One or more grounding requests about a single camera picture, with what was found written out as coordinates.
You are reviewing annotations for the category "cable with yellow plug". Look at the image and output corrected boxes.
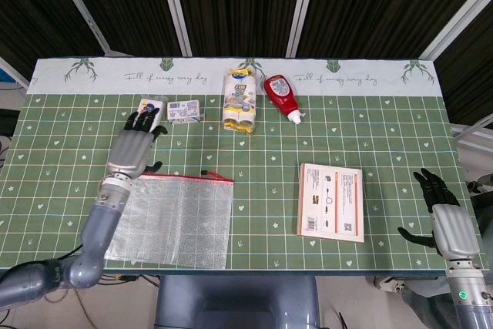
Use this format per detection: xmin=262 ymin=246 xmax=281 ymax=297
xmin=98 ymin=274 xmax=161 ymax=287

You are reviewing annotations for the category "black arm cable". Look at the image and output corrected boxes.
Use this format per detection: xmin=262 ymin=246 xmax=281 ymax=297
xmin=48 ymin=243 xmax=85 ymax=268

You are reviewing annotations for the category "red ketchup squeeze bottle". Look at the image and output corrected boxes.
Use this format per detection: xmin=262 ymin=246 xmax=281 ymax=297
xmin=263 ymin=74 xmax=303 ymax=125

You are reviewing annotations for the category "yellow white roll package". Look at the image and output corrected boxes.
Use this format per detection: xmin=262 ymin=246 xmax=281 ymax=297
xmin=222 ymin=68 xmax=258 ymax=136

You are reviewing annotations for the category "black pleated curtain panel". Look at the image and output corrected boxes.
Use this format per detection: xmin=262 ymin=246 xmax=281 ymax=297
xmin=296 ymin=0 xmax=493 ymax=60
xmin=434 ymin=0 xmax=493 ymax=126
xmin=0 ymin=0 xmax=107 ymax=76
xmin=57 ymin=0 xmax=184 ymax=56
xmin=169 ymin=0 xmax=307 ymax=59

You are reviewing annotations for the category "orange white flat box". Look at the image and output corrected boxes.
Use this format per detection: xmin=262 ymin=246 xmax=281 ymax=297
xmin=297 ymin=163 xmax=365 ymax=243

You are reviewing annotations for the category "white tissue pack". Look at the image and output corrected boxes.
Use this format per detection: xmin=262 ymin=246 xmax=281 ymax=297
xmin=137 ymin=96 xmax=163 ymax=116

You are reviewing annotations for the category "silver zip pouch red edge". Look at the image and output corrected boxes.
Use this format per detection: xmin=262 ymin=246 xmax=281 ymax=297
xmin=103 ymin=173 xmax=235 ymax=270

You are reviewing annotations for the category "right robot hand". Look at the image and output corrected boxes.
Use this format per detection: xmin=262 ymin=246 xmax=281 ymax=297
xmin=397 ymin=168 xmax=482 ymax=261

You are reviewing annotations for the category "white partition frame post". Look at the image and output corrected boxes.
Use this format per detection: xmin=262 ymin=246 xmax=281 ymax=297
xmin=420 ymin=0 xmax=493 ymax=61
xmin=156 ymin=0 xmax=193 ymax=57
xmin=48 ymin=0 xmax=113 ymax=57
xmin=285 ymin=0 xmax=317 ymax=59

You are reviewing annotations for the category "small blue white box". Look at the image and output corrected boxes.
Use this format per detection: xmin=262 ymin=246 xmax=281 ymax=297
xmin=166 ymin=99 xmax=203 ymax=125

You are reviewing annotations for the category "grey robot torso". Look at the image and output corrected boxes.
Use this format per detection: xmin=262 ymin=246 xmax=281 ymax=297
xmin=153 ymin=275 xmax=320 ymax=329

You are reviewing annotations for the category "green checkered tablecloth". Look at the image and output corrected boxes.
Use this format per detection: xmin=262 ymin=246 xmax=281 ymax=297
xmin=0 ymin=57 xmax=493 ymax=278

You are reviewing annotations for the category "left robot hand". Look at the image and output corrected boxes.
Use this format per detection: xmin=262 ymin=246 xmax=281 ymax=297
xmin=106 ymin=110 xmax=169 ymax=180

